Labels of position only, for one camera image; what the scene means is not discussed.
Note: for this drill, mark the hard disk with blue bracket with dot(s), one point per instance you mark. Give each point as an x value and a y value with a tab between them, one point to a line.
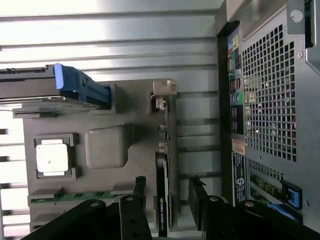
37	82

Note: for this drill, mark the grey plastic parts rack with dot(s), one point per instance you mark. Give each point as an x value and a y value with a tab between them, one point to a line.
142	140

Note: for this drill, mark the silver CPU chip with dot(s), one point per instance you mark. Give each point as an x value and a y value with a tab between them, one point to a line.
52	158

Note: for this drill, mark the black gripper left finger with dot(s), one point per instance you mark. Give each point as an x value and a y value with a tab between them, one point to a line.
136	220

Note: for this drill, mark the blue case latch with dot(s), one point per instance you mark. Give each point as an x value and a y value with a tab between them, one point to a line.
292	196

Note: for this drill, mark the green RAM stick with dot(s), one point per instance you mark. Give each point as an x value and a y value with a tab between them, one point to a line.
75	195

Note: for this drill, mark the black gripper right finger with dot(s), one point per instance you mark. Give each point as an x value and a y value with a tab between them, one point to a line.
215	220

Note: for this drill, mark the black open PC case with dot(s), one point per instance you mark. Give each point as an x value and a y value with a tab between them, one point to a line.
308	130

